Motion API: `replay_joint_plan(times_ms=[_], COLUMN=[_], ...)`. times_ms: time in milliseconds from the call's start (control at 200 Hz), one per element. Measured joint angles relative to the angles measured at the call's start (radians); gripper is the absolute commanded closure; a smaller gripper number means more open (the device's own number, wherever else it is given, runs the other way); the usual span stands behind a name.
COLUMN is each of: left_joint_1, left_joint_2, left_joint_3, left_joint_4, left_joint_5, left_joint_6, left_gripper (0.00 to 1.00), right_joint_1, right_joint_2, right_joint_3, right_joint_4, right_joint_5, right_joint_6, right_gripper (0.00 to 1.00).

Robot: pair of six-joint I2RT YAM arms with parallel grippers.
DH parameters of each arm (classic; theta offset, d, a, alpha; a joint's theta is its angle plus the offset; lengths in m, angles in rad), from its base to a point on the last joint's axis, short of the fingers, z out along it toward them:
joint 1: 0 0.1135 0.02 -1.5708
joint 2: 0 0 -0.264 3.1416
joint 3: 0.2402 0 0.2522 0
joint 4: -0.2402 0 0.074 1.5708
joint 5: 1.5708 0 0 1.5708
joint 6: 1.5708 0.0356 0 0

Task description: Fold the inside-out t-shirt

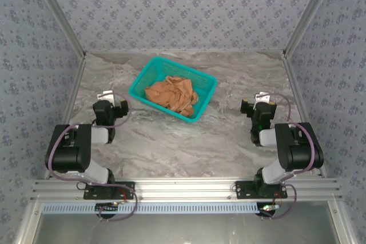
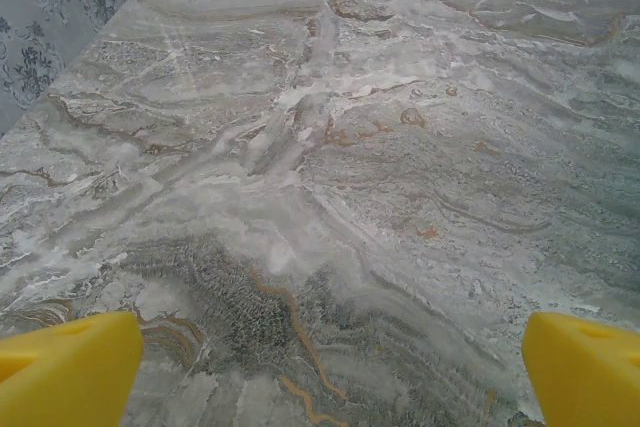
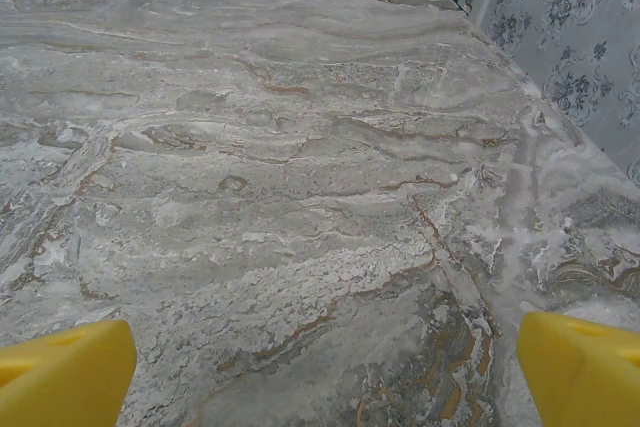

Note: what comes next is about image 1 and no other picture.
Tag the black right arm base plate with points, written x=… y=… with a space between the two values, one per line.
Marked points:
x=243 y=191

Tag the thin aluminium table end rail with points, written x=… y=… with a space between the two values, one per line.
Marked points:
x=186 y=51

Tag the brushed metal panel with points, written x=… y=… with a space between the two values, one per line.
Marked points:
x=186 y=227

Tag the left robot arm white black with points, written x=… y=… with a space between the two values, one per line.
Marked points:
x=71 y=152

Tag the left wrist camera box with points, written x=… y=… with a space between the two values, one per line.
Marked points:
x=105 y=95

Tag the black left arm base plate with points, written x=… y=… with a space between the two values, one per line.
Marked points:
x=91 y=194

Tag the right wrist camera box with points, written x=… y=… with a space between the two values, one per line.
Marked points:
x=261 y=96

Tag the short aluminium frame leg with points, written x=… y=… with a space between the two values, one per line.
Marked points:
x=338 y=221
x=28 y=227

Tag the wide aluminium mounting rail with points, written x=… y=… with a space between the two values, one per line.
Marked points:
x=186 y=189

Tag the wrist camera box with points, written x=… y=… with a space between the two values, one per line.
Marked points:
x=261 y=96
x=105 y=95

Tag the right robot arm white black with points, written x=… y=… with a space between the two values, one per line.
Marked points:
x=300 y=152

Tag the small circuit board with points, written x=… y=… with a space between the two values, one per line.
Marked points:
x=268 y=208
x=107 y=207

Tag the teal plastic mesh basket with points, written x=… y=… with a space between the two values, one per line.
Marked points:
x=160 y=67

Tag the orange t-shirt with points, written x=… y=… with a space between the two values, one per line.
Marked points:
x=171 y=95

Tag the slanted aluminium frame post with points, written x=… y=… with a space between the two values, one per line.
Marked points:
x=308 y=12
x=58 y=12

